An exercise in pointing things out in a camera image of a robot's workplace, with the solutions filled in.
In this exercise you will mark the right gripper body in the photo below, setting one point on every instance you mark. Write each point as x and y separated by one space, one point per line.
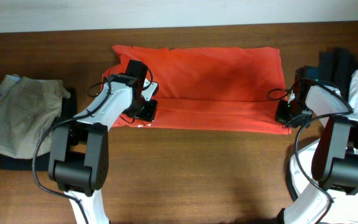
293 114

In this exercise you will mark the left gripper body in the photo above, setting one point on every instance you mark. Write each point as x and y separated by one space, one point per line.
142 107

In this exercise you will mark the red t-shirt white print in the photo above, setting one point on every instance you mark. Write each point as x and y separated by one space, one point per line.
209 88

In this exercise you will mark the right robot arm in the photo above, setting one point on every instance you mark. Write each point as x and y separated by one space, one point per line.
313 129

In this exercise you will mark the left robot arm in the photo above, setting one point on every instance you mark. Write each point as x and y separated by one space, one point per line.
79 156

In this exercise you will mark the black garment right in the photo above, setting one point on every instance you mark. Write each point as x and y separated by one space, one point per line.
336 67

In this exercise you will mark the white garment right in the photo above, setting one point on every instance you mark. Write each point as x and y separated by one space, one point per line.
323 176

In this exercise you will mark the folded khaki trousers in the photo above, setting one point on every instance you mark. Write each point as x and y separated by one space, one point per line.
28 107

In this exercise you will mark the folded black garment left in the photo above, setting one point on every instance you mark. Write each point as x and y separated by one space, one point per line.
69 109

